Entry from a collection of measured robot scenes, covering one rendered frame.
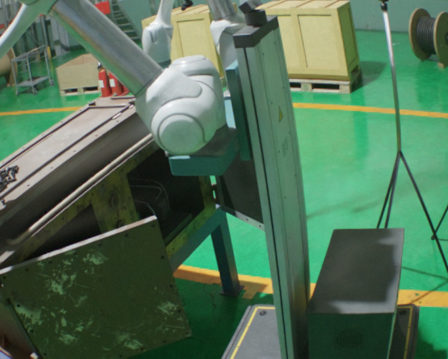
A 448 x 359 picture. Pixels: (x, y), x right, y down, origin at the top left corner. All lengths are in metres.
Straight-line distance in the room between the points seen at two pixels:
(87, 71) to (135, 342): 7.15
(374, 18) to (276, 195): 9.20
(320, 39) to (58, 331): 5.30
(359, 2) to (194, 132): 9.61
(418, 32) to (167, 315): 6.64
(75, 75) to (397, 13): 6.44
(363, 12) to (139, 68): 9.60
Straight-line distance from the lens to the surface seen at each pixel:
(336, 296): 1.91
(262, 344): 2.50
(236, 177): 2.67
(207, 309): 3.29
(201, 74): 1.50
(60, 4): 1.36
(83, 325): 1.94
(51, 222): 1.98
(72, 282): 1.82
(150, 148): 2.42
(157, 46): 1.97
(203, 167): 1.56
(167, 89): 1.31
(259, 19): 1.68
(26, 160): 2.29
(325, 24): 6.44
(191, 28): 7.32
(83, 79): 8.96
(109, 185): 2.21
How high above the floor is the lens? 2.07
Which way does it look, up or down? 25 degrees down
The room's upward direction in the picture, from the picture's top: 10 degrees counter-clockwise
